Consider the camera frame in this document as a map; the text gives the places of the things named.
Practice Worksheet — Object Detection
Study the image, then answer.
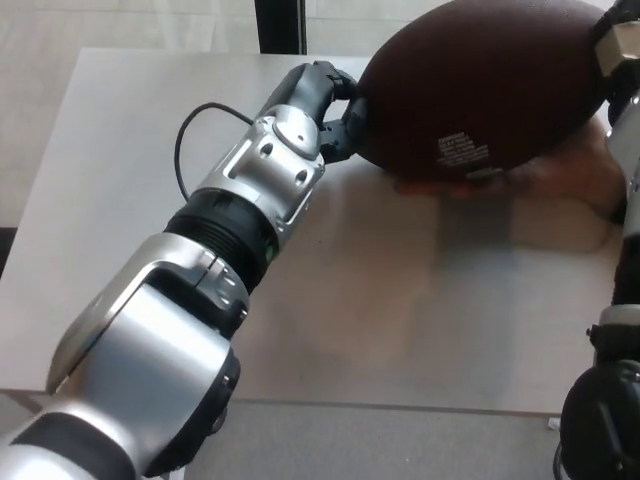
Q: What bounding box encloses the bare person's hand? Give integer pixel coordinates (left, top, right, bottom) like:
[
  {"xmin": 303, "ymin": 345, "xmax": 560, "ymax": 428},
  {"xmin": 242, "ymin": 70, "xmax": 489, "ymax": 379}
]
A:
[{"xmin": 392, "ymin": 124, "xmax": 629, "ymax": 227}]

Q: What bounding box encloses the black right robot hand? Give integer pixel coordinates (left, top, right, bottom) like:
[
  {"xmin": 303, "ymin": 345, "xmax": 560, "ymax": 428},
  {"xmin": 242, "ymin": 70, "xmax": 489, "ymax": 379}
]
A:
[{"xmin": 586, "ymin": 0, "xmax": 640, "ymax": 117}]

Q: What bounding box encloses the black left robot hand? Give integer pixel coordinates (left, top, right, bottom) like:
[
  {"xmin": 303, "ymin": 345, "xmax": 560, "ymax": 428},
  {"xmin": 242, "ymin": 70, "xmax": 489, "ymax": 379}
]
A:
[{"xmin": 271, "ymin": 60, "xmax": 372, "ymax": 164}]

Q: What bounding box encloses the brown leather american football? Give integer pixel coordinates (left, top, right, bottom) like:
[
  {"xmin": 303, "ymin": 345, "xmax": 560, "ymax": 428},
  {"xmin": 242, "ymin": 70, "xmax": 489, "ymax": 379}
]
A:
[{"xmin": 356, "ymin": 0, "xmax": 609, "ymax": 184}]

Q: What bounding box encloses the black object at floor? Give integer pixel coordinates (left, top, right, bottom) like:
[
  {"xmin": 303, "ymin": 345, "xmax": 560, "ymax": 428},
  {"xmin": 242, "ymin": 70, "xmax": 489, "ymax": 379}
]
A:
[{"xmin": 0, "ymin": 226, "xmax": 17, "ymax": 275}]

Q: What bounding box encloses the black vertical post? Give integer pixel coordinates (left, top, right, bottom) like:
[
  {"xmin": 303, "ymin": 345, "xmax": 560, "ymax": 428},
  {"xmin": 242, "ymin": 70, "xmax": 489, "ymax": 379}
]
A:
[{"xmin": 254, "ymin": 0, "xmax": 309, "ymax": 56}]

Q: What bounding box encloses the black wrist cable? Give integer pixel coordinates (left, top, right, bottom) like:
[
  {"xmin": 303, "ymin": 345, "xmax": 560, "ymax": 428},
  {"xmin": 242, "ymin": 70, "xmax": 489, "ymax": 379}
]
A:
[{"xmin": 173, "ymin": 101, "xmax": 257, "ymax": 202}]

